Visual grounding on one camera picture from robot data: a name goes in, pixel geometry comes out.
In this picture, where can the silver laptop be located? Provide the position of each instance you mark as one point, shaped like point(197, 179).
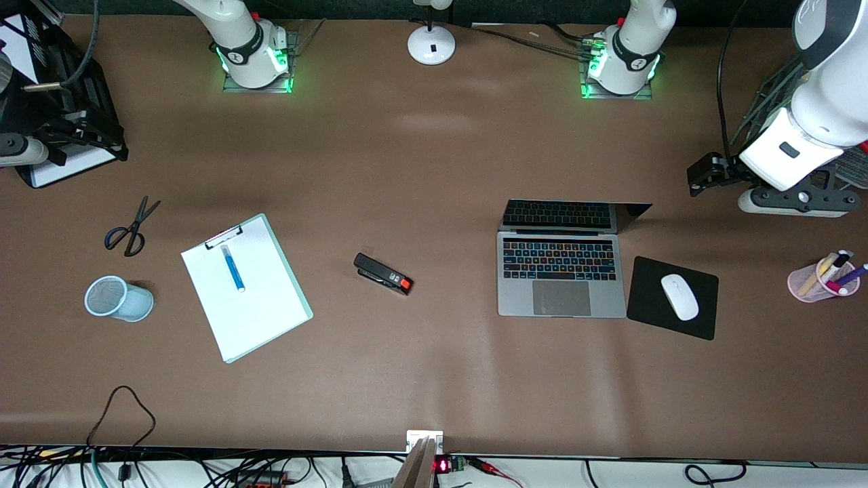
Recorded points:
point(563, 298)

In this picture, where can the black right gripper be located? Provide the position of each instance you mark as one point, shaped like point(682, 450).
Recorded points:
point(15, 116)

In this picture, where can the purple marker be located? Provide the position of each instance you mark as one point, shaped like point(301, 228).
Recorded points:
point(856, 272)

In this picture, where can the white marker black cap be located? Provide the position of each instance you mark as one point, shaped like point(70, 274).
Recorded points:
point(835, 261)

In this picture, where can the black scissors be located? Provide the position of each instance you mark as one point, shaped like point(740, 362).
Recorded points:
point(141, 217)

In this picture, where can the blue marker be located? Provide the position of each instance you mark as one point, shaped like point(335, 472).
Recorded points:
point(233, 270)

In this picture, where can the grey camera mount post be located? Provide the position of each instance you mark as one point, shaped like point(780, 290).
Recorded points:
point(417, 469)

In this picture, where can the white mount plate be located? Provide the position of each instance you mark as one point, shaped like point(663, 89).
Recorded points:
point(415, 439)

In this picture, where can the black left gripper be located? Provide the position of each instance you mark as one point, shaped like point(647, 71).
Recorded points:
point(725, 170)

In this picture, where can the black stapler red tip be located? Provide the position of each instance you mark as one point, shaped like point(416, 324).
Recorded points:
point(380, 272)

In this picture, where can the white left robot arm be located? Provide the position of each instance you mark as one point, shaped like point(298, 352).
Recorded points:
point(627, 54)

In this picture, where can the mint green clipboard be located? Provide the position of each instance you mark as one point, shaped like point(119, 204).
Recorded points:
point(224, 238)

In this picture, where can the magenta marker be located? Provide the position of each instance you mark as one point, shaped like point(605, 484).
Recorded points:
point(841, 290)

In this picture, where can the black document tray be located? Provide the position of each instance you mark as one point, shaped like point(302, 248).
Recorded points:
point(51, 47)

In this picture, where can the white paper in tray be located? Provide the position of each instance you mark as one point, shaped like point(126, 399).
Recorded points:
point(68, 173)

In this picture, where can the blue mesh pen cup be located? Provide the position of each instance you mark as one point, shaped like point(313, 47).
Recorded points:
point(139, 305)

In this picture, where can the black mouse pad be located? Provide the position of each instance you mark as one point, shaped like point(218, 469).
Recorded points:
point(651, 305)

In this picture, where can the white lamp base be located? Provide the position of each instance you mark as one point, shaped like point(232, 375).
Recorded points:
point(420, 47)

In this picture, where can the white computer mouse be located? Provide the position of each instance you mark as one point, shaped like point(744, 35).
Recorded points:
point(680, 297)

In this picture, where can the tan wooden stick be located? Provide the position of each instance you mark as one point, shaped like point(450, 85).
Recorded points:
point(817, 274)

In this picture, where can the thin brass rod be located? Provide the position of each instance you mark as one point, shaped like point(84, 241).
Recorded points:
point(44, 87)

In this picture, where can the pink translucent pen cup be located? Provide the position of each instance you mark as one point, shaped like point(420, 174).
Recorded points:
point(793, 279)

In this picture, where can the white paper sheet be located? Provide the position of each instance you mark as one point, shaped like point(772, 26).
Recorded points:
point(251, 312)

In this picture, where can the circuit board red display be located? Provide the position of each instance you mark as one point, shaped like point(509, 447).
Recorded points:
point(442, 465)

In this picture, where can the orange black connector block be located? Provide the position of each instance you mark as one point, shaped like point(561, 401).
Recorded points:
point(261, 480)

